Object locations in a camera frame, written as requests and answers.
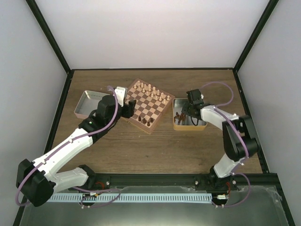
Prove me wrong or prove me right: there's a gold tin box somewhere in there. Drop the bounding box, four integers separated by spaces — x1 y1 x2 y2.
173 98 207 131

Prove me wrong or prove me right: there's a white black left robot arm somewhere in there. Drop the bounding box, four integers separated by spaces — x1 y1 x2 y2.
16 95 136 207

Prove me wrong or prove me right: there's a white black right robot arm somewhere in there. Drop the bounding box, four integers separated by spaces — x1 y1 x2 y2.
126 85 261 190

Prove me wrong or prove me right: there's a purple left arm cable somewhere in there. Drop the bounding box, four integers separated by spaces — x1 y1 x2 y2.
15 85 119 207

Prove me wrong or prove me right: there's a pink tin box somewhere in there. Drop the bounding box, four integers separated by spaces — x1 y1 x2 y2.
74 90 107 119

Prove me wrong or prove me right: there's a white slotted cable duct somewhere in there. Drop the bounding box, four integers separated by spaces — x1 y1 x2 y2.
48 193 212 203

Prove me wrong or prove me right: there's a wooden chess board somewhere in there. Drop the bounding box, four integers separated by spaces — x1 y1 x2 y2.
125 79 175 134

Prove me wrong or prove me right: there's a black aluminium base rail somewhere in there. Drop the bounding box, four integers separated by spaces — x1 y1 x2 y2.
80 173 280 192

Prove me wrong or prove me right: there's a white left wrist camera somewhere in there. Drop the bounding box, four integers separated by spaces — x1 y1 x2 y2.
115 86 127 107

